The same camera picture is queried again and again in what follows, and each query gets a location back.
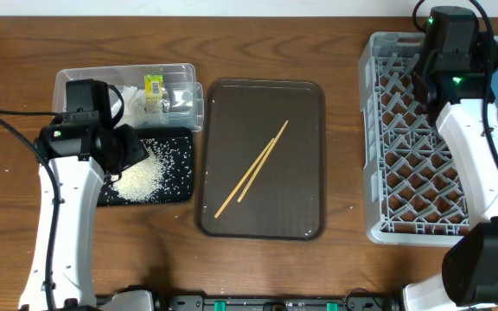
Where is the clear plastic waste bin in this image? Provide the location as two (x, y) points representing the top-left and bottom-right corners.
(53, 63), (204, 132)

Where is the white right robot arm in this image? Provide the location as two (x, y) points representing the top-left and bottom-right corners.
(401, 2), (498, 310)

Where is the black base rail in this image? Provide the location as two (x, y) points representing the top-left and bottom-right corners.
(151, 288), (404, 311)

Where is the wooden chopstick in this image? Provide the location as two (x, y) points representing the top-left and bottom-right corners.
(237, 120), (289, 202)
(214, 138), (275, 219)

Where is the grey dishwasher rack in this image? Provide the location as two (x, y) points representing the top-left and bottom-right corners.
(358, 31), (498, 248)

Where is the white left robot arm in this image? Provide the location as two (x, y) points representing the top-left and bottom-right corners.
(18, 79), (148, 310)

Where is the yellow snack wrapper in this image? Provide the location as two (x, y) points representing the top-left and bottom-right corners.
(144, 74), (163, 113)

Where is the pile of white rice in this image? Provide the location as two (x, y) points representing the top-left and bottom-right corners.
(108, 140), (192, 204)

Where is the brown serving tray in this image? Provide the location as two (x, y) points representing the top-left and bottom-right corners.
(195, 79), (326, 241)

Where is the white napkin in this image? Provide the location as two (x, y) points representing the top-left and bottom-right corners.
(120, 86), (147, 127)

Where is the black waste tray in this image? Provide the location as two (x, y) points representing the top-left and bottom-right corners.
(96, 126), (195, 207)

